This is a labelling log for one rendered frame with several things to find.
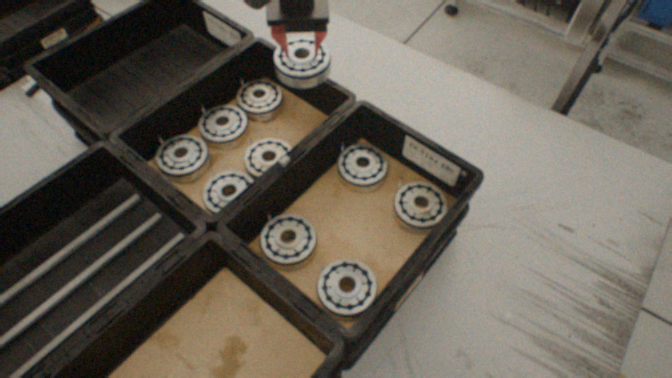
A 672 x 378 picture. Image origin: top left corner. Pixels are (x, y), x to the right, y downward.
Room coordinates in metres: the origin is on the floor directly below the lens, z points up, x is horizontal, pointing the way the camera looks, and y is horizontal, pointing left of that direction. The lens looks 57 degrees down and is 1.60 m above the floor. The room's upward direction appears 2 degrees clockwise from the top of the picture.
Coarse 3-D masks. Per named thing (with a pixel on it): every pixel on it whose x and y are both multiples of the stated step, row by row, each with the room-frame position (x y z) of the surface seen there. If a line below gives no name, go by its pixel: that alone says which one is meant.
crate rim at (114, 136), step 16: (240, 48) 0.81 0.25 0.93; (272, 48) 0.82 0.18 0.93; (224, 64) 0.76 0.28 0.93; (192, 80) 0.71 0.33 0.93; (176, 96) 0.66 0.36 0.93; (352, 96) 0.68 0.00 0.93; (144, 112) 0.61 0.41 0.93; (336, 112) 0.64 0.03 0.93; (128, 128) 0.57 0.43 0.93; (320, 128) 0.59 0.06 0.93; (304, 144) 0.55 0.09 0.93; (144, 160) 0.50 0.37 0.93; (160, 176) 0.46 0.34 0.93; (176, 192) 0.43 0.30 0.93; (240, 192) 0.43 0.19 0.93; (192, 208) 0.40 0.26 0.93; (224, 208) 0.40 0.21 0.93; (208, 224) 0.37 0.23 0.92
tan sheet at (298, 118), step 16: (288, 96) 0.77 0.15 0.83; (288, 112) 0.72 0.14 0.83; (304, 112) 0.72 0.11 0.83; (320, 112) 0.73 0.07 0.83; (256, 128) 0.67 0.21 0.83; (272, 128) 0.67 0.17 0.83; (288, 128) 0.67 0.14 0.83; (304, 128) 0.68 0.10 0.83; (240, 144) 0.62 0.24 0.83; (224, 160) 0.58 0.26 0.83; (240, 160) 0.58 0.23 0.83; (208, 176) 0.54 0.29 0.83; (192, 192) 0.49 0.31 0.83
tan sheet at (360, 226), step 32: (320, 192) 0.51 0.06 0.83; (352, 192) 0.51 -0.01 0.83; (384, 192) 0.51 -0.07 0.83; (320, 224) 0.43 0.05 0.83; (352, 224) 0.44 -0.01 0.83; (384, 224) 0.44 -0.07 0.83; (320, 256) 0.36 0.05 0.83; (352, 256) 0.37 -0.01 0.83; (384, 256) 0.37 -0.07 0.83; (352, 288) 0.30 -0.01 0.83; (352, 320) 0.25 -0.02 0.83
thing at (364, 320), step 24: (336, 120) 0.61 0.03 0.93; (312, 144) 0.55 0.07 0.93; (432, 144) 0.56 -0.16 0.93; (288, 168) 0.49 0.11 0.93; (480, 168) 0.51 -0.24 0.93; (456, 216) 0.42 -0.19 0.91; (240, 240) 0.34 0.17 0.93; (432, 240) 0.35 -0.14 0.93; (264, 264) 0.30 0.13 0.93; (408, 264) 0.31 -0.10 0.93; (288, 288) 0.26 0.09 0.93; (384, 288) 0.27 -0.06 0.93
